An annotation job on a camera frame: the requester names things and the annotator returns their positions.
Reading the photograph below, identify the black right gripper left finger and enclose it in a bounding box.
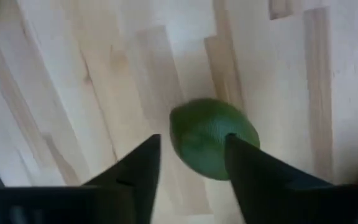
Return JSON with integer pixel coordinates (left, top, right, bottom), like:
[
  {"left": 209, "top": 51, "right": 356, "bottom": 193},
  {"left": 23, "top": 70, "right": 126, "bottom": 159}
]
[{"left": 83, "top": 134, "right": 162, "bottom": 224}]

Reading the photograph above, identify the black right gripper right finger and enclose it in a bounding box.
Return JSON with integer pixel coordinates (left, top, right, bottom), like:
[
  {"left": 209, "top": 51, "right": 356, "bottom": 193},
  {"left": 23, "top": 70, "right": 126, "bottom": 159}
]
[{"left": 224, "top": 133, "right": 334, "bottom": 224}]

